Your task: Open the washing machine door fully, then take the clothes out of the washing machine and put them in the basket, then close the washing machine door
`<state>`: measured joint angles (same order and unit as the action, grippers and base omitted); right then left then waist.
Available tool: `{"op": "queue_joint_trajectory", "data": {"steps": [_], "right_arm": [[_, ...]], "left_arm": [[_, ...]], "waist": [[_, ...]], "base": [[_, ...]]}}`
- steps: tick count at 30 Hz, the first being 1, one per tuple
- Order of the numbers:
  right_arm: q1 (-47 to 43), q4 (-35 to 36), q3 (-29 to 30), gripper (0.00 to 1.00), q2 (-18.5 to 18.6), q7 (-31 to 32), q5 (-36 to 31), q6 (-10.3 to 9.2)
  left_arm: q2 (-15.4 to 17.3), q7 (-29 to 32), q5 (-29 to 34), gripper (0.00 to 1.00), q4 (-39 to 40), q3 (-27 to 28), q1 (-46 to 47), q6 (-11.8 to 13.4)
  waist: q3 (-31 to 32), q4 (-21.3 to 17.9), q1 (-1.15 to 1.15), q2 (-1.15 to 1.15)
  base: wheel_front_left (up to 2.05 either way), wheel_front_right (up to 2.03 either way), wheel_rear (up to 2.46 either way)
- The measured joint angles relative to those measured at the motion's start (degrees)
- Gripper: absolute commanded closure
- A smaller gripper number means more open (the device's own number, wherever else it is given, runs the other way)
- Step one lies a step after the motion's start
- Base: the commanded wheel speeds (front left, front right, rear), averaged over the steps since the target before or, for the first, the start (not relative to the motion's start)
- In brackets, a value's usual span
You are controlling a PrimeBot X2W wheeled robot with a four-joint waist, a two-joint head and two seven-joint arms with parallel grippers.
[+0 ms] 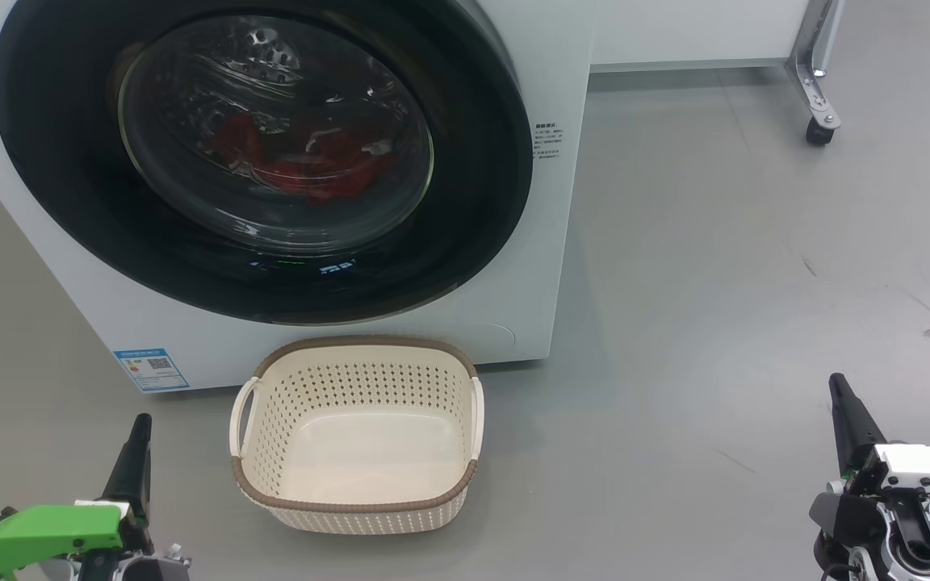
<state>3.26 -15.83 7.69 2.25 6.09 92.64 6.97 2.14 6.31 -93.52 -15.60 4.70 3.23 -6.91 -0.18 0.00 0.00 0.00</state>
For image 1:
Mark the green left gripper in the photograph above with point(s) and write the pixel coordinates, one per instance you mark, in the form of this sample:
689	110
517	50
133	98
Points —
37	532

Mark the blue energy label sticker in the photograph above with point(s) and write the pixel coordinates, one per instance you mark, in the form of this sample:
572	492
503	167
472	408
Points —
150	369

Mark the metal leg with caster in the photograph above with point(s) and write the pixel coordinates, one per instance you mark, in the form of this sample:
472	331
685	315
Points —
812	81

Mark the plain red garment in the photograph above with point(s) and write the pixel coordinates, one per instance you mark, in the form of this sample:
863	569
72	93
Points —
336	173

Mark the printed warning text label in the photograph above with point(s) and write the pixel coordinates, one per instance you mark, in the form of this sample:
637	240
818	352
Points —
547	141

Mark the round drain filter cover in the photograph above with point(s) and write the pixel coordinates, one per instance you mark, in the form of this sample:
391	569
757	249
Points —
491	340

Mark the cream perforated laundry basket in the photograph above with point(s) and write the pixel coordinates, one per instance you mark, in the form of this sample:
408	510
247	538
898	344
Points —
360	452

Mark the red garment with striped trim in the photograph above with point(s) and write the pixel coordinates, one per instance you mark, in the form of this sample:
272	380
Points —
235	145

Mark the white partition panel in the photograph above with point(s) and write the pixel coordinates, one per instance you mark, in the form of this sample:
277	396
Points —
691	32

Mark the white front-load washing machine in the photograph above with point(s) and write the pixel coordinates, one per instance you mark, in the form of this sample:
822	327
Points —
45	242

